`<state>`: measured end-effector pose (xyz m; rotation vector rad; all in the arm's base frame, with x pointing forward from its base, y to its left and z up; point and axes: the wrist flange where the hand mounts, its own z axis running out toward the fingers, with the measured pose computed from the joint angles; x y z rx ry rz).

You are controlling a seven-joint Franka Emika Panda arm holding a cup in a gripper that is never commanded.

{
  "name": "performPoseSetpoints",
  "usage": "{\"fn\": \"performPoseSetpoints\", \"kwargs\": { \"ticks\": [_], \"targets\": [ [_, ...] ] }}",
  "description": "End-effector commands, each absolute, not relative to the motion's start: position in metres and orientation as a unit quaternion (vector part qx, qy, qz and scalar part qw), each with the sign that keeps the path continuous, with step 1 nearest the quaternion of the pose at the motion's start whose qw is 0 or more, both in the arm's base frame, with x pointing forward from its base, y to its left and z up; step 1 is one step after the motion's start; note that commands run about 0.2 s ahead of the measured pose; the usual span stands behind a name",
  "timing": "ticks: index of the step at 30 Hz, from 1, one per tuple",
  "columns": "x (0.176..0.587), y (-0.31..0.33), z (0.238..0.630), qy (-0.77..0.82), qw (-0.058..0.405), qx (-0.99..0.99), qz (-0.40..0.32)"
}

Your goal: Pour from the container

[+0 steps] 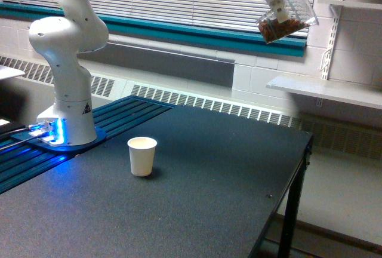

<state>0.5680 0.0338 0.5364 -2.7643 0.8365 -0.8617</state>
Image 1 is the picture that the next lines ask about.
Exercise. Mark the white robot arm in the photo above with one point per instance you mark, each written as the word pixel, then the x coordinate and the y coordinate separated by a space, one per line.
pixel 59 40

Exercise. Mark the white lower wall shelf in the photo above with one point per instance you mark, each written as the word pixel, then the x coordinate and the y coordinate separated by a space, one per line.
pixel 331 90

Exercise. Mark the teal window sill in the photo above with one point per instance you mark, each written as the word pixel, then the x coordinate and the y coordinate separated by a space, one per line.
pixel 203 36

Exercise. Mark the black table frame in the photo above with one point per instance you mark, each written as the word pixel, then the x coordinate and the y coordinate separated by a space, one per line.
pixel 278 162

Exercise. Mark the clear plastic cup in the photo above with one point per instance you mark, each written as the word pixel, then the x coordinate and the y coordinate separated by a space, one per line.
pixel 296 9

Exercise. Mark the brown almonds pile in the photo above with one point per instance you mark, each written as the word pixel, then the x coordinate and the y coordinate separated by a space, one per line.
pixel 273 30

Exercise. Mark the baseboard heater grille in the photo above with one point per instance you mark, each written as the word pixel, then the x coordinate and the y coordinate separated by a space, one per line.
pixel 331 135

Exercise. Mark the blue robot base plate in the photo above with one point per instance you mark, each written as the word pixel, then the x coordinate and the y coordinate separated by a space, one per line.
pixel 76 149

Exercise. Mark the white upper wall shelf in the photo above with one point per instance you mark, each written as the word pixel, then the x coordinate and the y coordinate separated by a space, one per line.
pixel 352 4

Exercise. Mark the white shelf rail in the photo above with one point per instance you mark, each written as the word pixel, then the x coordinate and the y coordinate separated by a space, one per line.
pixel 326 59

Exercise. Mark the white wall shelf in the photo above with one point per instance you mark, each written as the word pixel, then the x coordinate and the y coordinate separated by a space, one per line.
pixel 331 90
pixel 352 4

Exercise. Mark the white paper cup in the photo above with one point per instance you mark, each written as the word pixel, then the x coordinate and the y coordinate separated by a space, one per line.
pixel 142 152

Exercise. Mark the white object at left edge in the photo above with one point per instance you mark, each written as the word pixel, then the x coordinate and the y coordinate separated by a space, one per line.
pixel 9 72

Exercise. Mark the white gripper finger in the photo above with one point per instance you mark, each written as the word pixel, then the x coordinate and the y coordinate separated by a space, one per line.
pixel 278 7

